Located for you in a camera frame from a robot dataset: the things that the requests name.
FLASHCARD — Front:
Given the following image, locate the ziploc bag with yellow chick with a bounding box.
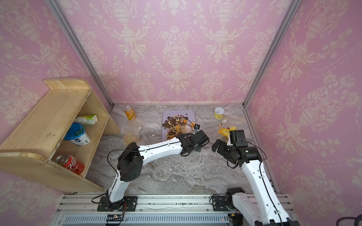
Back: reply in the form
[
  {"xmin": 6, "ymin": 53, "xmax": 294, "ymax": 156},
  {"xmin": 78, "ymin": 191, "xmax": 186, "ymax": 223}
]
[{"xmin": 218, "ymin": 115, "xmax": 247, "ymax": 137}]

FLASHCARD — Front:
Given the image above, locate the clear ziploc bag of cookies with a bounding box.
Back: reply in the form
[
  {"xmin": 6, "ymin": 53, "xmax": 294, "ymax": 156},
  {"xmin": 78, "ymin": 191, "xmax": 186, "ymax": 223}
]
[{"xmin": 123, "ymin": 118, "xmax": 143, "ymax": 145}]

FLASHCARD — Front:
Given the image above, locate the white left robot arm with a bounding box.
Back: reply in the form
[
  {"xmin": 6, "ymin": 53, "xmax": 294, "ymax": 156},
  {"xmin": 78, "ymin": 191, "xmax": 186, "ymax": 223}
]
[{"xmin": 106, "ymin": 131, "xmax": 210, "ymax": 203}]

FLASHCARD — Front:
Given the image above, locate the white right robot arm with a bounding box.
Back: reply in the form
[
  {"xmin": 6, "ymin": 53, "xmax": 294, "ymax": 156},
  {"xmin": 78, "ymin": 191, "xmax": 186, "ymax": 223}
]
[{"xmin": 212, "ymin": 130, "xmax": 299, "ymax": 226}]

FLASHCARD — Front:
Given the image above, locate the pile of assorted cookies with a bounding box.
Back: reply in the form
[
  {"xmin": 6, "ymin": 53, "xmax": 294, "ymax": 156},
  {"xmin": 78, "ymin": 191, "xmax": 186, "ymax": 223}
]
[{"xmin": 162, "ymin": 115, "xmax": 196, "ymax": 140}]

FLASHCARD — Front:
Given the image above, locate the lilac plastic tray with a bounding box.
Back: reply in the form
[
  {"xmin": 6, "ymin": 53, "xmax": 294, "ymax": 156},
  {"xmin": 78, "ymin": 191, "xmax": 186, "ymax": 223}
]
[{"xmin": 161, "ymin": 110, "xmax": 196, "ymax": 141}]

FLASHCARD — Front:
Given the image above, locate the yellow tin can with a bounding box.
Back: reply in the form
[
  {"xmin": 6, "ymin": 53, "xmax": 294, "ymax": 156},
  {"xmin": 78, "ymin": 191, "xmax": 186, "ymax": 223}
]
[{"xmin": 214, "ymin": 107, "xmax": 225, "ymax": 119}]

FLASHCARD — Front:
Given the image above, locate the orange Schweppes soda can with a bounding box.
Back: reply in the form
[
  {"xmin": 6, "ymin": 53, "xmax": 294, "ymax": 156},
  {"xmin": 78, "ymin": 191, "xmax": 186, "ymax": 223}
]
[{"xmin": 124, "ymin": 106, "xmax": 136, "ymax": 120}]

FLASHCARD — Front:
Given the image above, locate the green white carton box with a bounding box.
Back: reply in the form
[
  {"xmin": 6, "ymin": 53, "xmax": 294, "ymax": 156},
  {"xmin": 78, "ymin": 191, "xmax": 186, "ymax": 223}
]
[{"xmin": 74, "ymin": 115, "xmax": 98, "ymax": 125}]

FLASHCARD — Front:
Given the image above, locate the blue lid white tub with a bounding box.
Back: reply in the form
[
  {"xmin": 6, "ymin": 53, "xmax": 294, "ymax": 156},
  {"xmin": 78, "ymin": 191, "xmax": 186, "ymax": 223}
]
[{"xmin": 63, "ymin": 122, "xmax": 91, "ymax": 146}]

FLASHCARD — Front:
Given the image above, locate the red soda can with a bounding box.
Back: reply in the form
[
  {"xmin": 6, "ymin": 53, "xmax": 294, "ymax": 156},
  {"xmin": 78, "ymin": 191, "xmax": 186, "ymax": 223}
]
[{"xmin": 55, "ymin": 154, "xmax": 85, "ymax": 175}]

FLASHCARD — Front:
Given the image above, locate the wooden shelf unit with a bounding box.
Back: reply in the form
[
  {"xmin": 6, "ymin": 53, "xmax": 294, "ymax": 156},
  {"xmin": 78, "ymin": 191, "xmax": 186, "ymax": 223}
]
[{"xmin": 1, "ymin": 79, "xmax": 120, "ymax": 193}]

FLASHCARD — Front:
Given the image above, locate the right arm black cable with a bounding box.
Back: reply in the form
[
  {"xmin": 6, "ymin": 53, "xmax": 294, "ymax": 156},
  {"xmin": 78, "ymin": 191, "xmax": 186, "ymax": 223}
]
[{"xmin": 226, "ymin": 141, "xmax": 286, "ymax": 226}]

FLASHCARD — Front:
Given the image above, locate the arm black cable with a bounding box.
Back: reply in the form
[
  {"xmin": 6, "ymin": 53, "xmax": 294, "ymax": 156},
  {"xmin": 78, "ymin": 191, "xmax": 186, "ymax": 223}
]
[
  {"xmin": 90, "ymin": 118, "xmax": 204, "ymax": 204},
  {"xmin": 226, "ymin": 141, "xmax": 286, "ymax": 226}
]

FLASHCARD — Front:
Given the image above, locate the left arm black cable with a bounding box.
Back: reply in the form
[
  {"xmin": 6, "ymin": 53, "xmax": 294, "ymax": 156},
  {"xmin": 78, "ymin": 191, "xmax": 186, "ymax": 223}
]
[{"xmin": 90, "ymin": 118, "xmax": 204, "ymax": 204}]

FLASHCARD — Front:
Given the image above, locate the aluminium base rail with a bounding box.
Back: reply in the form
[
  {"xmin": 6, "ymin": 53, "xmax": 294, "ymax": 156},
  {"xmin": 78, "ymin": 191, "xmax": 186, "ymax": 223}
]
[{"xmin": 51, "ymin": 193, "xmax": 297, "ymax": 226}]

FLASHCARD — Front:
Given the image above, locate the aluminium frame post right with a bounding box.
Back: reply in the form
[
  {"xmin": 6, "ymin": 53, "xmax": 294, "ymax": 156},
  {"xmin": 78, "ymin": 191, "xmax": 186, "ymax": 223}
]
[{"xmin": 243, "ymin": 0, "xmax": 302, "ymax": 109}]

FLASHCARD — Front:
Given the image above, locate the aluminium frame post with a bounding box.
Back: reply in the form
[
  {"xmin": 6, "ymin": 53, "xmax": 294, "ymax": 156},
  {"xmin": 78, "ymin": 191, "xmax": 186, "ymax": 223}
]
[
  {"xmin": 46, "ymin": 0, "xmax": 115, "ymax": 109},
  {"xmin": 243, "ymin": 0, "xmax": 302, "ymax": 109}
]

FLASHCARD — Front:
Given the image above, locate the aluminium frame post left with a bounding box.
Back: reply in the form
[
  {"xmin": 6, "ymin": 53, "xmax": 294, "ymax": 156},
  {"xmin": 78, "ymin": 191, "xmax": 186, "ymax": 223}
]
[{"xmin": 46, "ymin": 0, "xmax": 115, "ymax": 109}]

